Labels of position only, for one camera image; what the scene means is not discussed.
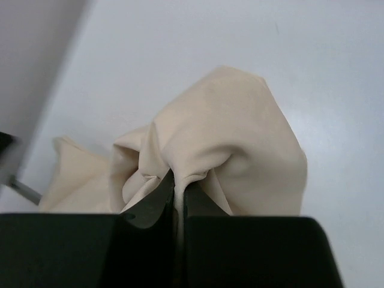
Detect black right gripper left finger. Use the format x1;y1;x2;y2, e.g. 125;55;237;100
1;172;175;287

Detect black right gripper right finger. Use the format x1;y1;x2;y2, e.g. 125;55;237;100
184;183;343;287

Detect beige trousers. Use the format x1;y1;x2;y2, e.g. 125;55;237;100
38;67;307;238

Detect aluminium table frame rail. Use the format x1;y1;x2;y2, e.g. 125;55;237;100
1;132;41;205

